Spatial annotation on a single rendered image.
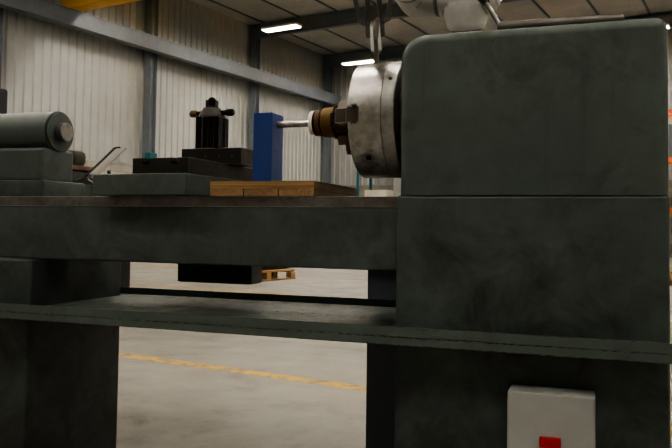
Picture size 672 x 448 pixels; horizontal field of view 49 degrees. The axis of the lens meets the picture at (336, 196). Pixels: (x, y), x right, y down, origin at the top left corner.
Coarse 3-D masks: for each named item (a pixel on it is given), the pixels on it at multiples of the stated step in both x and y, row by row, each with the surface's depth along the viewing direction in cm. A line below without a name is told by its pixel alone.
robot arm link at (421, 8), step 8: (416, 0) 228; (424, 0) 230; (432, 0) 229; (408, 8) 232; (416, 8) 232; (424, 8) 231; (432, 8) 231; (416, 16) 238; (424, 16) 237; (432, 16) 235
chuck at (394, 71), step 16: (400, 64) 190; (384, 80) 186; (400, 80) 189; (384, 96) 184; (384, 112) 184; (384, 128) 184; (384, 144) 186; (400, 144) 189; (400, 160) 189; (400, 176) 195
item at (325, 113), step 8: (320, 112) 204; (328, 112) 202; (312, 120) 203; (320, 120) 202; (328, 120) 201; (312, 128) 203; (320, 128) 203; (328, 128) 201; (336, 128) 202; (344, 128) 202; (328, 136) 204; (336, 136) 204
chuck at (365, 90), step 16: (368, 64) 195; (384, 64) 193; (352, 80) 190; (368, 80) 188; (352, 96) 187; (368, 96) 186; (368, 112) 185; (352, 128) 187; (368, 128) 185; (352, 144) 188; (368, 144) 187; (384, 160) 189; (368, 176) 198; (384, 176) 197
